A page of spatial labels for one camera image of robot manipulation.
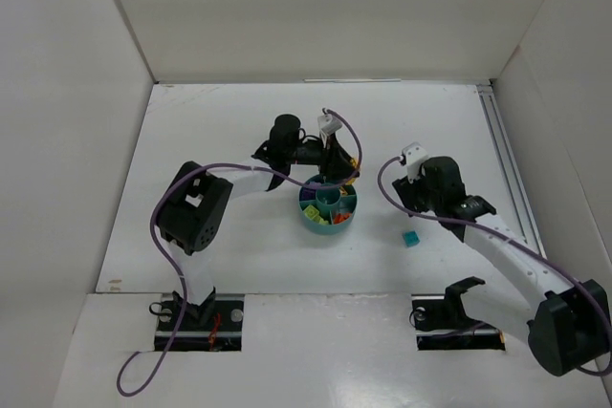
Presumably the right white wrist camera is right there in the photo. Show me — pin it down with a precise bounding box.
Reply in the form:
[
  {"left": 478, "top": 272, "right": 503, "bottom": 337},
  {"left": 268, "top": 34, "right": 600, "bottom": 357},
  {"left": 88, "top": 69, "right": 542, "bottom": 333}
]
[{"left": 401, "top": 142, "right": 429, "bottom": 183}]

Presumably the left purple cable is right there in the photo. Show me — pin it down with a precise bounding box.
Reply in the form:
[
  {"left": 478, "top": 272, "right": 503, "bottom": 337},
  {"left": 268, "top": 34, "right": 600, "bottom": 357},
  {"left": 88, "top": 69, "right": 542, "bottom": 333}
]
[{"left": 117, "top": 109, "right": 363, "bottom": 397}]

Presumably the lime green lego brick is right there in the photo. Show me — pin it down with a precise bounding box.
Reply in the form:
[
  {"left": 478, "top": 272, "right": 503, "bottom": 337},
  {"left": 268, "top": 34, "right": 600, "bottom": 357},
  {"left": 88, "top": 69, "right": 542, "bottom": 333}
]
[{"left": 303, "top": 205, "right": 320, "bottom": 222}]

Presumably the purple cable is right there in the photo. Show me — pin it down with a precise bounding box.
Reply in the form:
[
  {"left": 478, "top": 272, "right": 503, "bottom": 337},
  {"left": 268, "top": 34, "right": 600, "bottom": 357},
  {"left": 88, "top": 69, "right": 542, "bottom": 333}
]
[
  {"left": 117, "top": 109, "right": 363, "bottom": 397},
  {"left": 377, "top": 156, "right": 612, "bottom": 376}
]

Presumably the aluminium rail right edge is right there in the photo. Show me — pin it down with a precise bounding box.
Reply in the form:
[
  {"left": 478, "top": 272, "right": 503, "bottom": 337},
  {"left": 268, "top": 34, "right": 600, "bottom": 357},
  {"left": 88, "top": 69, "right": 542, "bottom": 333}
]
[{"left": 476, "top": 84, "right": 546, "bottom": 257}]

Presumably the dark purple lego brick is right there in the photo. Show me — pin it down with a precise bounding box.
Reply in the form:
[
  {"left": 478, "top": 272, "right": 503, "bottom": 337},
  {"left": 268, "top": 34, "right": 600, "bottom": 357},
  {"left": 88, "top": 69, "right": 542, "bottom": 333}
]
[{"left": 298, "top": 188, "right": 316, "bottom": 202}]

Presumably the teal small lego brick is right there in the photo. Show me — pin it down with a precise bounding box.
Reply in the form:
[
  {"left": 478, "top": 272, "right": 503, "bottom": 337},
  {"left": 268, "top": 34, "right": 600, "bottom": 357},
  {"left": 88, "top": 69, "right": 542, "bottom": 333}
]
[{"left": 402, "top": 231, "right": 420, "bottom": 247}]

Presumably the orange round lego piece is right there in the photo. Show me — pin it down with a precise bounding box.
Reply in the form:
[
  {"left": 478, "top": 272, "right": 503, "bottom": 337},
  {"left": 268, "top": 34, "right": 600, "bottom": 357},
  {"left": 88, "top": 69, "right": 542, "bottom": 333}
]
[{"left": 333, "top": 213, "right": 351, "bottom": 225}]

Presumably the teal round divided container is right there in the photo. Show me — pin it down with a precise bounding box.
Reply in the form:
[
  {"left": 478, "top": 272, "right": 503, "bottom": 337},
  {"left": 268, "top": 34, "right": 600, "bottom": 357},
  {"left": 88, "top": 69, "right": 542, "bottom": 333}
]
[{"left": 297, "top": 184, "right": 358, "bottom": 236}]

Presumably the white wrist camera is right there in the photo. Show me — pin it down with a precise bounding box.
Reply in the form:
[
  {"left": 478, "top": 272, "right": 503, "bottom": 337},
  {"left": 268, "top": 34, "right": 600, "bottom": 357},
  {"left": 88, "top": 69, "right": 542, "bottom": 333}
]
[
  {"left": 317, "top": 113, "right": 342, "bottom": 140},
  {"left": 401, "top": 142, "right": 429, "bottom": 183}
]

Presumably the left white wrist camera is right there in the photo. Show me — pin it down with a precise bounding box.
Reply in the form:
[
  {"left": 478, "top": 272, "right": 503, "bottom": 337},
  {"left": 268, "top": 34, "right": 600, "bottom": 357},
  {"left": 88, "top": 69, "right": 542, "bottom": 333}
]
[{"left": 317, "top": 113, "right": 342, "bottom": 140}]

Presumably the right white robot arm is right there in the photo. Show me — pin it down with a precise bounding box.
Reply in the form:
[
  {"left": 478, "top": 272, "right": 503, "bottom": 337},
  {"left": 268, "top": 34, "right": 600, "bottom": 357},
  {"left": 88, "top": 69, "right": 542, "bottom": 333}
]
[{"left": 392, "top": 145, "right": 611, "bottom": 377}]

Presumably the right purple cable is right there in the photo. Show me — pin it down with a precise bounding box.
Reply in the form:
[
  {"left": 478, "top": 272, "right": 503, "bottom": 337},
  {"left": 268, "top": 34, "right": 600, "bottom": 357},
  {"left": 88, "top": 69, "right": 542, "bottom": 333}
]
[{"left": 377, "top": 156, "right": 612, "bottom": 376}]

